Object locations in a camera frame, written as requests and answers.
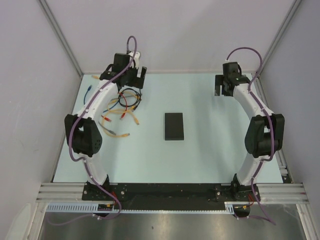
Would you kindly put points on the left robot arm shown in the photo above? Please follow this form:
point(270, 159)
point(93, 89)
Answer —
point(83, 136)

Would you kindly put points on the black network switch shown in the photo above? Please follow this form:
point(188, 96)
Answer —
point(173, 126)

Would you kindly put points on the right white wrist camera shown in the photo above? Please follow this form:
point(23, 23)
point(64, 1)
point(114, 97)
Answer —
point(230, 61)

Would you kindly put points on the white slotted cable duct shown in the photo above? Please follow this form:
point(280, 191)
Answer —
point(96, 208)

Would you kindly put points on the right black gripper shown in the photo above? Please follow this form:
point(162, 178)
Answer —
point(220, 80)

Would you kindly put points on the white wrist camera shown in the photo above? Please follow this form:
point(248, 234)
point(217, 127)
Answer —
point(135, 59)
point(230, 61)

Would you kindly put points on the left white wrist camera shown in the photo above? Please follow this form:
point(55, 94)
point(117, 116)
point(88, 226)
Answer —
point(135, 59)

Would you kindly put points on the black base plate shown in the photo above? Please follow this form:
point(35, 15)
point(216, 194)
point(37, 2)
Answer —
point(171, 196)

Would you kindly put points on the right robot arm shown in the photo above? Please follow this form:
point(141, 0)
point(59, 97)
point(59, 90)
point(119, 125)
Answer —
point(264, 135)

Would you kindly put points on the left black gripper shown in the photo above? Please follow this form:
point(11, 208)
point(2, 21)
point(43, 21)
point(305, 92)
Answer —
point(136, 82)

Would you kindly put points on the right aluminium corner post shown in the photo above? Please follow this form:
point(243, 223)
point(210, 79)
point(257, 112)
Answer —
point(280, 32)

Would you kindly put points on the aluminium corner post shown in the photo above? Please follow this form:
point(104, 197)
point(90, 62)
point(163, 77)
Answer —
point(48, 13)
point(280, 32)

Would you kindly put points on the left aluminium corner post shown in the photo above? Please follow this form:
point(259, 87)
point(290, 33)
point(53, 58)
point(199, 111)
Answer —
point(48, 13)

